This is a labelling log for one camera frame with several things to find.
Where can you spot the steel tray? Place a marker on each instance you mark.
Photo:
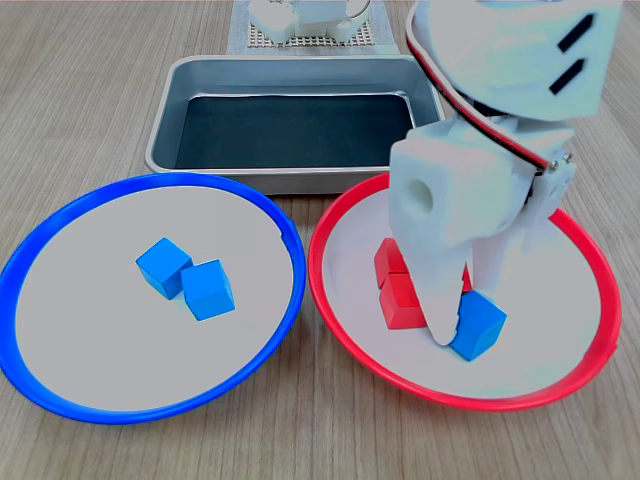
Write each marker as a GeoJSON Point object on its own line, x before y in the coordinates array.
{"type": "Point", "coordinates": [170, 125]}

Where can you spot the red-rimmed white plate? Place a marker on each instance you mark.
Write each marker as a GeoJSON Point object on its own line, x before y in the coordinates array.
{"type": "Point", "coordinates": [550, 325]}

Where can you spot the red cube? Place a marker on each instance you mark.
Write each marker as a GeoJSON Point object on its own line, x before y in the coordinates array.
{"type": "Point", "coordinates": [466, 282]}
{"type": "Point", "coordinates": [400, 307]}
{"type": "Point", "coordinates": [387, 260]}

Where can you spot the black mat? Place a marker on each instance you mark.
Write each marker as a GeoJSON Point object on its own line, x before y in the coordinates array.
{"type": "Point", "coordinates": [275, 135]}

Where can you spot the pale perforated base plate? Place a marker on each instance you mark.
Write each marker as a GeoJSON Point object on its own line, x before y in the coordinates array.
{"type": "Point", "coordinates": [360, 41]}

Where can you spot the blue cube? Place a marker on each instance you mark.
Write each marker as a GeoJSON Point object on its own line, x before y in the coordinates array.
{"type": "Point", "coordinates": [162, 267]}
{"type": "Point", "coordinates": [482, 325]}
{"type": "Point", "coordinates": [207, 290]}

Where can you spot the blue-rimmed white plate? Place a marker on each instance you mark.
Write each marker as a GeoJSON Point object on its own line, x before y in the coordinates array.
{"type": "Point", "coordinates": [100, 350]}

